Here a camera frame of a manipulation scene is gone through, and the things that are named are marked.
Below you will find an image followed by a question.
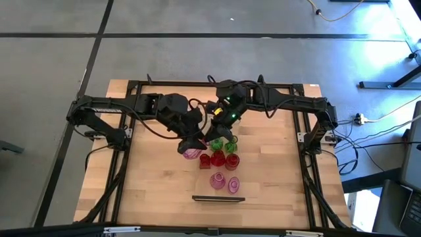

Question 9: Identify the red bulb glass vase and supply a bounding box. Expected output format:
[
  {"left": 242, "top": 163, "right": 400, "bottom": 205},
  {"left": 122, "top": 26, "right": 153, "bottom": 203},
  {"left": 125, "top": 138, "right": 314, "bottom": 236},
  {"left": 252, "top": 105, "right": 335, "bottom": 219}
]
[{"left": 210, "top": 150, "right": 226, "bottom": 167}]

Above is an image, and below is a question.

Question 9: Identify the dark keyboard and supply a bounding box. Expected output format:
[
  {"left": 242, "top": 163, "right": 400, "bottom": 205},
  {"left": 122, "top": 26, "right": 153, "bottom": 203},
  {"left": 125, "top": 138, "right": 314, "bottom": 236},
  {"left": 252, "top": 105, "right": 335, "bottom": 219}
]
[{"left": 399, "top": 190, "right": 421, "bottom": 236}]

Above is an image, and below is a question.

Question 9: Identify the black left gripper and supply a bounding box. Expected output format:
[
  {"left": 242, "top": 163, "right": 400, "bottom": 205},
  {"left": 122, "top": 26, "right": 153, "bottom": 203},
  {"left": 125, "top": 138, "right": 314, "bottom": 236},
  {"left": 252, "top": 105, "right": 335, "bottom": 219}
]
[{"left": 161, "top": 93, "right": 209, "bottom": 155}]

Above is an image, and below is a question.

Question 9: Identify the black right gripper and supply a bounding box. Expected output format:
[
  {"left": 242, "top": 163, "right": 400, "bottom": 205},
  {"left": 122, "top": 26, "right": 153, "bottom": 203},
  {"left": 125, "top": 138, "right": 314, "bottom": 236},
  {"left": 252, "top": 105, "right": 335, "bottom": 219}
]
[{"left": 204, "top": 80, "right": 247, "bottom": 143}]

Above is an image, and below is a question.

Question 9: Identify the black aluminium table frame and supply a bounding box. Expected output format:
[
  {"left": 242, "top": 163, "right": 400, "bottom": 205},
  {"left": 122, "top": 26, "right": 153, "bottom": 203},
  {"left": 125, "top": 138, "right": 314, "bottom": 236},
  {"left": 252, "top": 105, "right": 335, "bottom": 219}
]
[{"left": 74, "top": 80, "right": 353, "bottom": 237}]

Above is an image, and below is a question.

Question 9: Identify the small red square glass vase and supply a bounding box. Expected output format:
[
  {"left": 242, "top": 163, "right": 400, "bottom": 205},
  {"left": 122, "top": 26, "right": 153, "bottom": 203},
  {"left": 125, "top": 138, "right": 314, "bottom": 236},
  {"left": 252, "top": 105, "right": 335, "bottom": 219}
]
[{"left": 199, "top": 153, "right": 211, "bottom": 170}]

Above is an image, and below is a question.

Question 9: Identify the silver aluminium bracket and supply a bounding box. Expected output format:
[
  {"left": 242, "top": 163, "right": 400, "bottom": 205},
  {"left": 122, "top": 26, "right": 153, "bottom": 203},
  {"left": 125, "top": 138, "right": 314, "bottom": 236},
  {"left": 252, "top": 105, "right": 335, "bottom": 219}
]
[
  {"left": 103, "top": 226, "right": 141, "bottom": 234},
  {"left": 285, "top": 230, "right": 325, "bottom": 237}
]

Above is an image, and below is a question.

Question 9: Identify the grey desk foot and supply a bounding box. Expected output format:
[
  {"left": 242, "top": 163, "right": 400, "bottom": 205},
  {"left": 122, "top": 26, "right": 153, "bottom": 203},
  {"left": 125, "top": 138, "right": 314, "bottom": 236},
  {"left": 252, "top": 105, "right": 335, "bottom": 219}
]
[{"left": 359, "top": 64, "right": 421, "bottom": 90}]

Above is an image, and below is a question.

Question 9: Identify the red ribbed bottle vase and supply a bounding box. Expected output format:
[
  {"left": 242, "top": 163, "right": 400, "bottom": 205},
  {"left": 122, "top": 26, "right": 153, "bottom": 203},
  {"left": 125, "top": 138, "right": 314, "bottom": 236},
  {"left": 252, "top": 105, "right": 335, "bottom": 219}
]
[{"left": 225, "top": 153, "right": 241, "bottom": 171}]

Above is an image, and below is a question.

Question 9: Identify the black floor cable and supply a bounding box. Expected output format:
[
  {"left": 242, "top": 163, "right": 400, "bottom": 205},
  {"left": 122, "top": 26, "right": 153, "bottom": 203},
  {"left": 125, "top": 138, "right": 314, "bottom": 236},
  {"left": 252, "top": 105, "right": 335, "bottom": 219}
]
[
  {"left": 348, "top": 140, "right": 421, "bottom": 151},
  {"left": 320, "top": 108, "right": 385, "bottom": 176}
]

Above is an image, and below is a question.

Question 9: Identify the green round glass vase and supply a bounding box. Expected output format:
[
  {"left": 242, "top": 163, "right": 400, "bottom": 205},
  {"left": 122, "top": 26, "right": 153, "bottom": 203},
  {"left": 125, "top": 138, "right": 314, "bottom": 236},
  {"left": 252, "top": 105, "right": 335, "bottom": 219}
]
[{"left": 209, "top": 138, "right": 224, "bottom": 152}]

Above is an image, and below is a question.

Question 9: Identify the pink ribbed cylinder vase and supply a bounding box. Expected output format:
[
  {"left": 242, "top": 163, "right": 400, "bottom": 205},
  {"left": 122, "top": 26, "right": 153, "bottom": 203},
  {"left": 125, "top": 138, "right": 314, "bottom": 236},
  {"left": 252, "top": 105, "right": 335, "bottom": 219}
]
[{"left": 228, "top": 176, "right": 241, "bottom": 195}]

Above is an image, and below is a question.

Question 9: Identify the yellow floor cable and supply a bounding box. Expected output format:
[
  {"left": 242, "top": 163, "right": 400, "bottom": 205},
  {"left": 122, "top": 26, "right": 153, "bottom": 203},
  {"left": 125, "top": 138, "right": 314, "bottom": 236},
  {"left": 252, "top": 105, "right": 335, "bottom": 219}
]
[{"left": 307, "top": 0, "right": 365, "bottom": 22}]

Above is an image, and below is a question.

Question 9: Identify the white floor cable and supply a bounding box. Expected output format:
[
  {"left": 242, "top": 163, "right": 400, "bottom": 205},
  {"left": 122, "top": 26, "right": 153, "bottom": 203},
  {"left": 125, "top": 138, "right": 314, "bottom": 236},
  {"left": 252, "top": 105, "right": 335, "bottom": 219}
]
[{"left": 366, "top": 94, "right": 421, "bottom": 123}]

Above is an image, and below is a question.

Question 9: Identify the dark grey cabinet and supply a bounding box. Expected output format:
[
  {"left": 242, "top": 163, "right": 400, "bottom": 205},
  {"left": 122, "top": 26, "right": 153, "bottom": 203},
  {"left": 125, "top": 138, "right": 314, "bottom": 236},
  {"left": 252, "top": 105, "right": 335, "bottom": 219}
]
[{"left": 373, "top": 179, "right": 412, "bottom": 236}]

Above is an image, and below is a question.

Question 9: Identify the pink long-neck bulb vase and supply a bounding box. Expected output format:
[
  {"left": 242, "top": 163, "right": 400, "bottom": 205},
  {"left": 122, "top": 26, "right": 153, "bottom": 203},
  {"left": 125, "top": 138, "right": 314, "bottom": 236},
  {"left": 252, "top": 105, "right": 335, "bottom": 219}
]
[{"left": 209, "top": 172, "right": 226, "bottom": 190}]

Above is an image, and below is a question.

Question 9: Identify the grey monitor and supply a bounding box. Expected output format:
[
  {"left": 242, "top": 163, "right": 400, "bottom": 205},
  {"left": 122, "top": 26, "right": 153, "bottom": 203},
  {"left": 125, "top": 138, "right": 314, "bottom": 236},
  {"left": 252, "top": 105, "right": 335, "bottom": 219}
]
[{"left": 399, "top": 100, "right": 421, "bottom": 192}]

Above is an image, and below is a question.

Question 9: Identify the white box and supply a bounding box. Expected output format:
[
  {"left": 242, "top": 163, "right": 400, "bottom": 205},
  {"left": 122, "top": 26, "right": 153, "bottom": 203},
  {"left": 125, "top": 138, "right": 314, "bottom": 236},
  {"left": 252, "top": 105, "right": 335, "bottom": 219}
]
[{"left": 347, "top": 189, "right": 382, "bottom": 233}]

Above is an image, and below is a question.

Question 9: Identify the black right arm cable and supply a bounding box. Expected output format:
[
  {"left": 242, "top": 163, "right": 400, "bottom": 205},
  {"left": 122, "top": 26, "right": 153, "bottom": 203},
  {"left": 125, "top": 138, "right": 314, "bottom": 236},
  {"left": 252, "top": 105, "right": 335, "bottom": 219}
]
[{"left": 206, "top": 74, "right": 287, "bottom": 119}]

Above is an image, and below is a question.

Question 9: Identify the black left base cable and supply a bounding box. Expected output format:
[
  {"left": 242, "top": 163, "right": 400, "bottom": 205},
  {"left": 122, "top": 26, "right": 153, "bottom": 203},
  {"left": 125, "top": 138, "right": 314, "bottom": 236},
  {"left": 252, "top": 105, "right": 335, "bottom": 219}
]
[{"left": 84, "top": 144, "right": 112, "bottom": 172}]

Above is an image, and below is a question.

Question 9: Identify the pink round glass vase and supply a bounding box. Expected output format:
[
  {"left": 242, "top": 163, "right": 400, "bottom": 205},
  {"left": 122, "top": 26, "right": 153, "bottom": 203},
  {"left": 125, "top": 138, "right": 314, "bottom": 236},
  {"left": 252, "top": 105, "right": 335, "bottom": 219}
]
[{"left": 182, "top": 147, "right": 204, "bottom": 161}]

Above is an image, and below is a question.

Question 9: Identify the grey floor cable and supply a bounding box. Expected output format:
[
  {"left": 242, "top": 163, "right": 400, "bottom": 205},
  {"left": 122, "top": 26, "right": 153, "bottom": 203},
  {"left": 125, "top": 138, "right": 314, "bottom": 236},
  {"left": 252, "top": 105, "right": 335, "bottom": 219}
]
[{"left": 335, "top": 115, "right": 421, "bottom": 143}]

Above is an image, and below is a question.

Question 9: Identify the grey metal foot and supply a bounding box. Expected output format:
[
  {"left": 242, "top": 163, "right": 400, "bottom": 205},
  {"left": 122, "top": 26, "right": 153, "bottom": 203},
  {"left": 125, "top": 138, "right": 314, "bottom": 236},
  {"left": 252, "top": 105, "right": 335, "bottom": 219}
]
[{"left": 0, "top": 140, "right": 25, "bottom": 155}]

